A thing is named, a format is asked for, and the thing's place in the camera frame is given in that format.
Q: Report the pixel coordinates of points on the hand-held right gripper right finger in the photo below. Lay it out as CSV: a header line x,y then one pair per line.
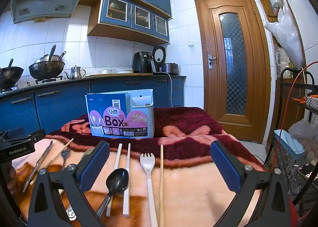
x,y
224,167

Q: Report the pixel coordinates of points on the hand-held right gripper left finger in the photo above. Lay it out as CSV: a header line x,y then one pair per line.
x,y
95,165

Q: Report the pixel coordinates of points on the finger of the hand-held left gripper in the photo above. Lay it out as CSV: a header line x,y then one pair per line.
x,y
16,132
37,134

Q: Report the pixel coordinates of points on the white plastic spoon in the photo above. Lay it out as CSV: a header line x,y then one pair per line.
x,y
87,153

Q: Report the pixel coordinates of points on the white chopstick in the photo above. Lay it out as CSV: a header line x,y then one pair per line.
x,y
116,160
128,157

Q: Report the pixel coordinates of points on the metal fork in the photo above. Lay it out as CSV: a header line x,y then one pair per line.
x,y
65,153

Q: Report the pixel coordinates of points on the white plastic fork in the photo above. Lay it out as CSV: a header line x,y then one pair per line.
x,y
147,162

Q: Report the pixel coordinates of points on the pale blue utensil holder box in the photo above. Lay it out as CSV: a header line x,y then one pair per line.
x,y
119,107

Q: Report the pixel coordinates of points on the wooden chopstick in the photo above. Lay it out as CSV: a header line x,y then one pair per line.
x,y
60,151
161,179

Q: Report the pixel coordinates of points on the person's left hand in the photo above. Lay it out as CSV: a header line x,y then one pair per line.
x,y
11,179

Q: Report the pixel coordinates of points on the metal knife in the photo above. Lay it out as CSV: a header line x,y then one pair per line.
x,y
37,167

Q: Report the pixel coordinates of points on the black spoon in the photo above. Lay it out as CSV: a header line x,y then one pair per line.
x,y
118,179

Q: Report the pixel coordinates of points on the blue base cabinets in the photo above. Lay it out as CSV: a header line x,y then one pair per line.
x,y
62,102

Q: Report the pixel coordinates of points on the maroon and pink printed blanket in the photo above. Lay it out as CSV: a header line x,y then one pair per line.
x,y
188,192

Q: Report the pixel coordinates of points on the gas stove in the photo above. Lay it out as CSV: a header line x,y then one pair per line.
x,y
47,81

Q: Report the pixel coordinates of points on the small black wok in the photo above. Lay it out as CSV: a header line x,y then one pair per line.
x,y
10,75

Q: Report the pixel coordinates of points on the large black wok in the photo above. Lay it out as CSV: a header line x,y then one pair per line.
x,y
46,71

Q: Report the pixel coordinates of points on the blue-lidded container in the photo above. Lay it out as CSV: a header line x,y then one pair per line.
x,y
289,142

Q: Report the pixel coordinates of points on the metal kettle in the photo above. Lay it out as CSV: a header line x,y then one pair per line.
x,y
75,73

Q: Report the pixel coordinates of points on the wooden door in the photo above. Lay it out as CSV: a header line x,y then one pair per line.
x,y
213,92

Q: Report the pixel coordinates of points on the metal ladle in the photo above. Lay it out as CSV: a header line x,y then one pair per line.
x,y
51,54

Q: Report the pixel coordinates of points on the bag of eggs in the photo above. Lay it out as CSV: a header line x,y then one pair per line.
x,y
310,147

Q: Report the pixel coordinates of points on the white dish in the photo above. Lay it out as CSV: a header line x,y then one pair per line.
x,y
125,71

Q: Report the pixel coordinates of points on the white bowl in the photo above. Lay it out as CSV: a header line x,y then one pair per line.
x,y
312,102

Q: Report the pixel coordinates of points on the dark slow cooker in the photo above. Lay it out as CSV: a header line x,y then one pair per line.
x,y
171,68

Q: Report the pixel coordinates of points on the black air fryer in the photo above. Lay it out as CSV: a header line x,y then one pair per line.
x,y
140,61

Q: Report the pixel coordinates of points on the black rice cooker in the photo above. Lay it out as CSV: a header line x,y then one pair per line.
x,y
160,55

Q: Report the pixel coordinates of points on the white plastic bag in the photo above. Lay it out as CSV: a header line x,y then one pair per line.
x,y
288,33

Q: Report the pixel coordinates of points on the white wall switch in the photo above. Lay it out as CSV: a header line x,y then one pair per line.
x,y
191,43

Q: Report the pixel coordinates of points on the glass-door wall cabinet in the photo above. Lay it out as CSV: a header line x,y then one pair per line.
x,y
119,9

